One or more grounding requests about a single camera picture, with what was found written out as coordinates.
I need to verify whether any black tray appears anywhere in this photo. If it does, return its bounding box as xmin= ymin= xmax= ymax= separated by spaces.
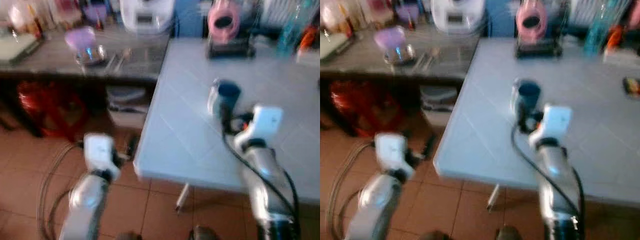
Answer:
xmin=515 ymin=36 xmax=564 ymax=59
xmin=207 ymin=36 xmax=257 ymax=60

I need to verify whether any small dark packet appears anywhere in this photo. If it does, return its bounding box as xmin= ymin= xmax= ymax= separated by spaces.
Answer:
xmin=622 ymin=76 xmax=640 ymax=99

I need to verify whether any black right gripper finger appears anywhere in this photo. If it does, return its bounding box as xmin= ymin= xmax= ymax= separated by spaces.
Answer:
xmin=515 ymin=95 xmax=530 ymax=124
xmin=218 ymin=95 xmax=234 ymax=126

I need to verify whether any grey floor cable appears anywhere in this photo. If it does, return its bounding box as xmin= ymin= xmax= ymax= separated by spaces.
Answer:
xmin=324 ymin=139 xmax=375 ymax=240
xmin=36 ymin=141 xmax=83 ymax=240

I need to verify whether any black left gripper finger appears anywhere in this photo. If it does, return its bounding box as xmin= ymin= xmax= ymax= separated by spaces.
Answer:
xmin=423 ymin=133 xmax=438 ymax=157
xmin=126 ymin=134 xmax=141 ymax=159

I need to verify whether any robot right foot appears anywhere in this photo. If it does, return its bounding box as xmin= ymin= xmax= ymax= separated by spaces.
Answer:
xmin=189 ymin=224 xmax=220 ymax=240
xmin=494 ymin=224 xmax=525 ymax=240

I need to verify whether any white table leg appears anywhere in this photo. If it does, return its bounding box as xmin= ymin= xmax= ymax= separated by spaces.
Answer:
xmin=174 ymin=182 xmax=192 ymax=215
xmin=486 ymin=183 xmax=502 ymax=213

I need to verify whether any steel bowl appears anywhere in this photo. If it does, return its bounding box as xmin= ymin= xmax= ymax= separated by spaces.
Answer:
xmin=74 ymin=44 xmax=109 ymax=67
xmin=383 ymin=44 xmax=417 ymax=66

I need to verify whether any orange packet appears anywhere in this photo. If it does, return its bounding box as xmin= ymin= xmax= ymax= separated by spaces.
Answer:
xmin=299 ymin=25 xmax=320 ymax=53
xmin=606 ymin=24 xmax=626 ymax=52

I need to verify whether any blue steel cup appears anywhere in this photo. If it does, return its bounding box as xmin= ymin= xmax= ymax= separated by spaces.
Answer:
xmin=207 ymin=78 xmax=243 ymax=122
xmin=509 ymin=79 xmax=543 ymax=120

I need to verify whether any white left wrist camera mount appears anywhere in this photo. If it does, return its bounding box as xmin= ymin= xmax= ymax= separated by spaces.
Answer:
xmin=83 ymin=132 xmax=122 ymax=174
xmin=374 ymin=132 xmax=415 ymax=174

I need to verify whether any white rice cooker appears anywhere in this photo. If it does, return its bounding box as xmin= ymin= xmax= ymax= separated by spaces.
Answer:
xmin=119 ymin=0 xmax=177 ymax=35
xmin=430 ymin=0 xmax=487 ymax=35

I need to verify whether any red plastic stool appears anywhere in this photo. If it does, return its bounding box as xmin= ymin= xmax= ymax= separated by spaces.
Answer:
xmin=16 ymin=79 xmax=88 ymax=140
xmin=329 ymin=79 xmax=398 ymax=138

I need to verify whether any pale green board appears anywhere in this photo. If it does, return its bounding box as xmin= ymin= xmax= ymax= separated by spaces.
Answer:
xmin=320 ymin=32 xmax=353 ymax=62
xmin=0 ymin=32 xmax=42 ymax=65

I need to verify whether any steel spoon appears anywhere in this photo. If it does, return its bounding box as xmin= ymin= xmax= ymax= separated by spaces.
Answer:
xmin=416 ymin=47 xmax=442 ymax=72

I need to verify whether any pink plastic jug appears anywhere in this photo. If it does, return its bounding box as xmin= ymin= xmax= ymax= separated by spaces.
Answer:
xmin=207 ymin=0 xmax=242 ymax=45
xmin=515 ymin=0 xmax=549 ymax=45

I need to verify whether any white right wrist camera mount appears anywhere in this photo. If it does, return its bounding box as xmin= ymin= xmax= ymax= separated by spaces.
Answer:
xmin=532 ymin=103 xmax=574 ymax=145
xmin=242 ymin=103 xmax=284 ymax=147

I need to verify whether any teal plastic bottle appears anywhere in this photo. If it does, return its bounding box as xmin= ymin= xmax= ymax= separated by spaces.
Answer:
xmin=583 ymin=0 xmax=621 ymax=55
xmin=276 ymin=0 xmax=307 ymax=57

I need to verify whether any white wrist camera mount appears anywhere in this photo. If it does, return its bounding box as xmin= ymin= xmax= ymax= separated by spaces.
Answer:
xmin=83 ymin=132 xmax=122 ymax=174
xmin=374 ymin=132 xmax=415 ymax=174
xmin=242 ymin=103 xmax=284 ymax=147
xmin=532 ymin=103 xmax=574 ymax=145

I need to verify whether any purple container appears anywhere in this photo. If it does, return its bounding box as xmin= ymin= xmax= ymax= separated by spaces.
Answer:
xmin=395 ymin=2 xmax=422 ymax=26
xmin=82 ymin=2 xmax=110 ymax=27

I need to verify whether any white box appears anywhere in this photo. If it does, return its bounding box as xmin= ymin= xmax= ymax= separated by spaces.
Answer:
xmin=105 ymin=84 xmax=152 ymax=130
xmin=419 ymin=84 xmax=465 ymax=128

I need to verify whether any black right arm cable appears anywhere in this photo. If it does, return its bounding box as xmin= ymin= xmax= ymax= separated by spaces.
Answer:
xmin=511 ymin=125 xmax=586 ymax=221
xmin=221 ymin=131 xmax=301 ymax=221

